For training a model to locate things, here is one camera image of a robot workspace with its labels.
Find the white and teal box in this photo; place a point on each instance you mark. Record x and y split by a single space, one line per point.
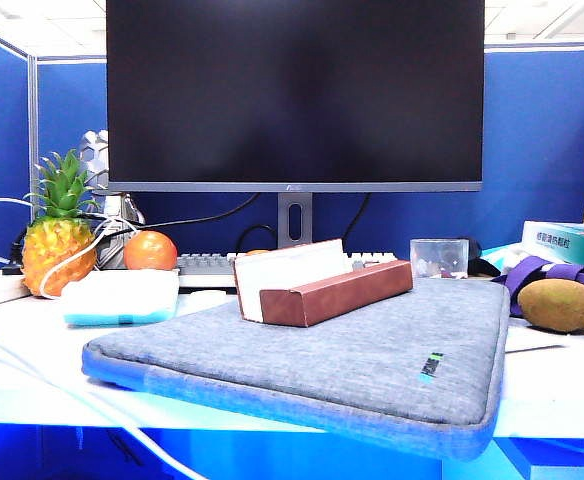
122 297

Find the white computer keyboard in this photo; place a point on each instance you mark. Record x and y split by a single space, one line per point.
204 265

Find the grey fabric laptop sleeve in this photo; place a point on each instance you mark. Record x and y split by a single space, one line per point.
322 365

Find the clear plastic cup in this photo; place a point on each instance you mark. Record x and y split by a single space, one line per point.
439 257

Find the brown glasses case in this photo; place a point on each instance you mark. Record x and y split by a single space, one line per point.
322 292

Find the teal and white carton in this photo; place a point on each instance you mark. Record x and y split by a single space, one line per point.
569 244

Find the orange fruit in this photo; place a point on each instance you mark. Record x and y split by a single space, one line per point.
150 251

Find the plastic toy pineapple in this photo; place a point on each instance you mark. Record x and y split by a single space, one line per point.
58 240

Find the grey partition frame post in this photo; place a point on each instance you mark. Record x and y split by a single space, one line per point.
33 135

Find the white robot figurine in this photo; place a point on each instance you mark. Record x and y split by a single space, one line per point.
106 200

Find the black computer monitor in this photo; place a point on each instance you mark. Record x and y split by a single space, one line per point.
292 95

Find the brown kiwi fruit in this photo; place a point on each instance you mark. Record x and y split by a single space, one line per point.
556 305

